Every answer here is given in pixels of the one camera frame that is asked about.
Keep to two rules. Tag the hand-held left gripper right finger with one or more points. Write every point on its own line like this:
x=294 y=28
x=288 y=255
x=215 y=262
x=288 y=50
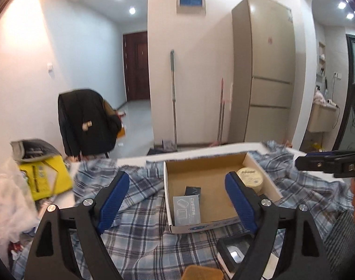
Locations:
x=241 y=204

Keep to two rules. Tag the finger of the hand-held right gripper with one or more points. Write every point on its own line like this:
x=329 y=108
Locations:
x=335 y=152
x=310 y=163

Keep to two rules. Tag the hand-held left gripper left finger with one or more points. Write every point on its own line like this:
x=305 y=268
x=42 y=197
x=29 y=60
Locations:
x=114 y=201

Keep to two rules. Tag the round tape roll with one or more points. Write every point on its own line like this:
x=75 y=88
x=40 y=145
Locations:
x=251 y=179

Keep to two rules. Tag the small dark box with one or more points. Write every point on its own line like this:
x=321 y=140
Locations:
x=193 y=192

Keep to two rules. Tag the printed card packet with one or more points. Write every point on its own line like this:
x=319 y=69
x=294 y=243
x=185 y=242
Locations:
x=186 y=210

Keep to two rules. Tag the long white box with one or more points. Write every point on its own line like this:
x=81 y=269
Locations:
x=269 y=265

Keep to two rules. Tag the tan rectangular block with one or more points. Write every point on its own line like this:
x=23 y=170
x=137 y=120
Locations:
x=202 y=273

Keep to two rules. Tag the beige wash basin cabinet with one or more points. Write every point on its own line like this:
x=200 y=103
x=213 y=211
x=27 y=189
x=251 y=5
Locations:
x=321 y=118

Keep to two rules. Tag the blue plaid blanket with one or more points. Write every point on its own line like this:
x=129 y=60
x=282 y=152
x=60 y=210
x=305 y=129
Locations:
x=142 y=239

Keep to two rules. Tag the hair dryer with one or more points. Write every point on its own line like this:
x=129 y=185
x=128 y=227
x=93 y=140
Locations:
x=332 y=102

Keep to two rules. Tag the dark framed glass door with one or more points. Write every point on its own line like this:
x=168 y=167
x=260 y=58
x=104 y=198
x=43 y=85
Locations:
x=352 y=93

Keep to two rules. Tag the grey striped cloth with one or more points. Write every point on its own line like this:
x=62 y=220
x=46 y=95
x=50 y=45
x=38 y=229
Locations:
x=340 y=233

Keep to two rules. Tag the orange cardboard box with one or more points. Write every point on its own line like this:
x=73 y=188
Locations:
x=122 y=132

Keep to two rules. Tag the yellow bag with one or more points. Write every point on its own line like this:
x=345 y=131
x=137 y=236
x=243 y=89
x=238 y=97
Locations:
x=46 y=178

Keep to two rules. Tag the small grey floor box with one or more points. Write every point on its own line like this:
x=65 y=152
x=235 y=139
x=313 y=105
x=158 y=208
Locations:
x=167 y=144

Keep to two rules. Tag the grey bag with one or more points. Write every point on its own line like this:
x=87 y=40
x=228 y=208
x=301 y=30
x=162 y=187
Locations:
x=34 y=148

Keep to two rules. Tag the beige refrigerator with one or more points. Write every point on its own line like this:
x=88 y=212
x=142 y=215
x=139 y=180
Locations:
x=263 y=70

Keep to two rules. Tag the white plastic bag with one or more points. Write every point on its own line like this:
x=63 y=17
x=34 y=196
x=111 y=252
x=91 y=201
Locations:
x=8 y=210

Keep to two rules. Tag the dark wooden door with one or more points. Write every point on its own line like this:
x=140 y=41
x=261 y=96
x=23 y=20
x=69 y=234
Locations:
x=136 y=67

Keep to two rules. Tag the white wall socket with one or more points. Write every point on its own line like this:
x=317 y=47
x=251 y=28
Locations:
x=337 y=75

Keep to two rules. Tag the recessed wall shelf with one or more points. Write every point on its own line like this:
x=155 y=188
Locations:
x=321 y=61

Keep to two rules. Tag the white wall switch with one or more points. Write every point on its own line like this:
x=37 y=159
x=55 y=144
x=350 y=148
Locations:
x=50 y=67

